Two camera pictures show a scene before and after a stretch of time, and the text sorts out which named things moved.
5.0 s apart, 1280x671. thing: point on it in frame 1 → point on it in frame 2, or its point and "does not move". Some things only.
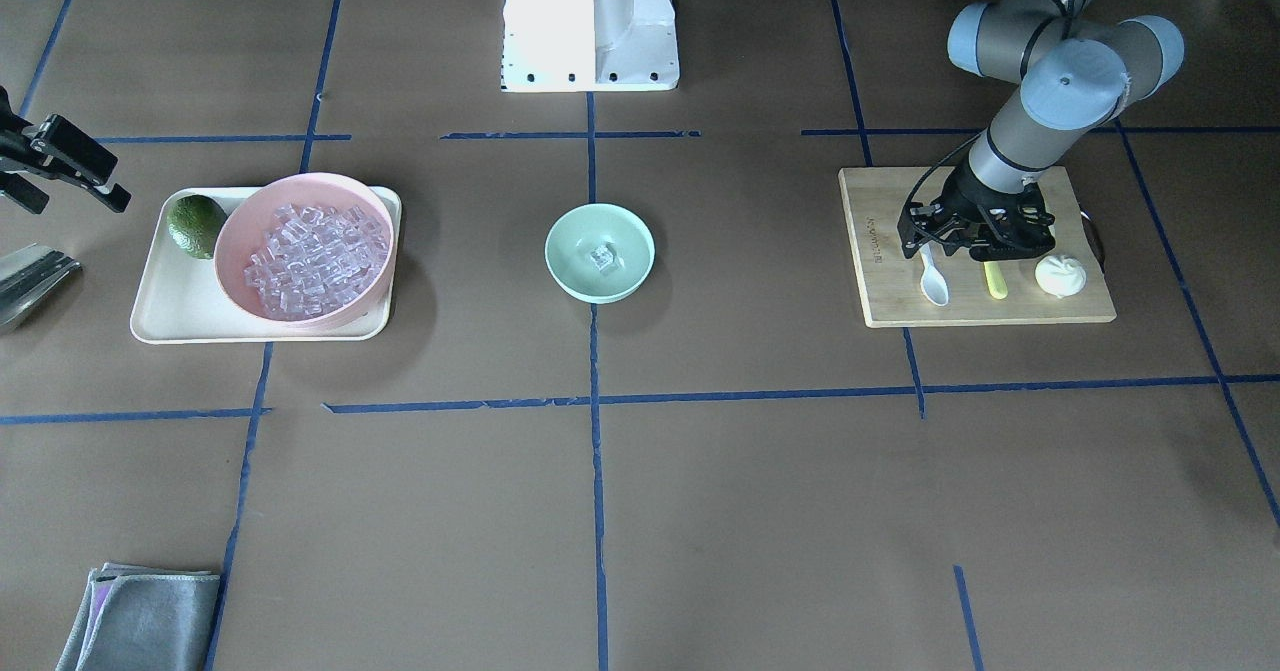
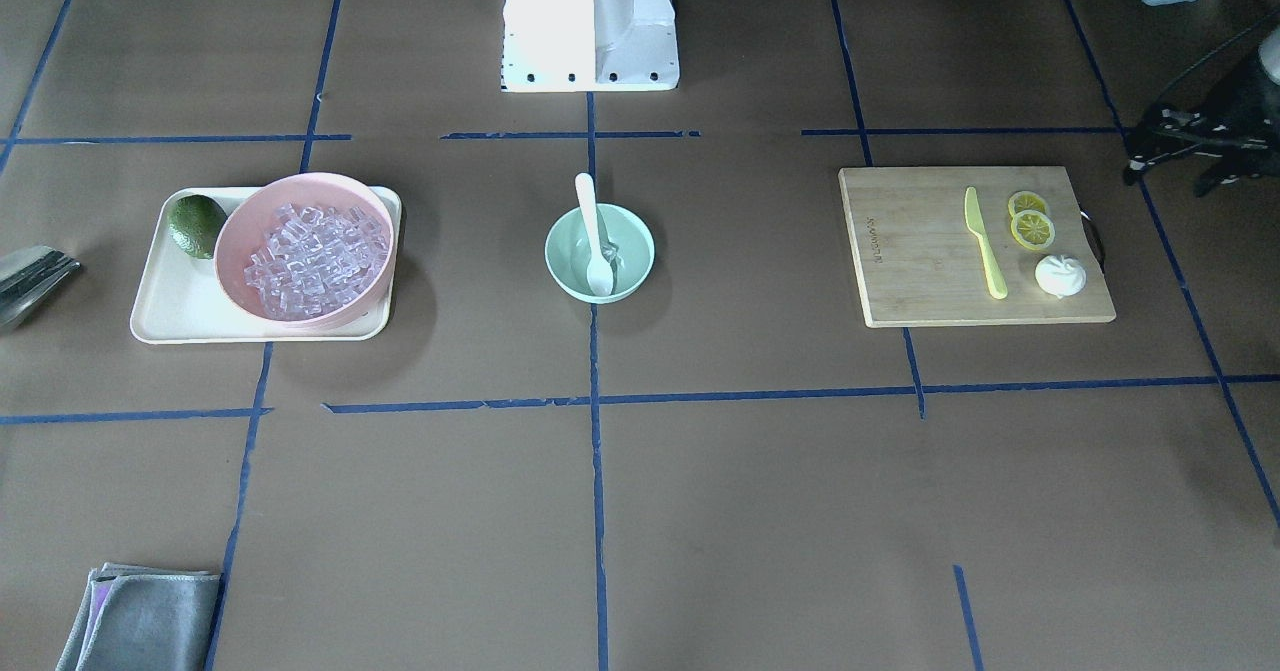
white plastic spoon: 932,281 → 599,272
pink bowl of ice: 303,249 does not move
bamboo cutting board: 890,283 does not move
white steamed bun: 1060,275 does not move
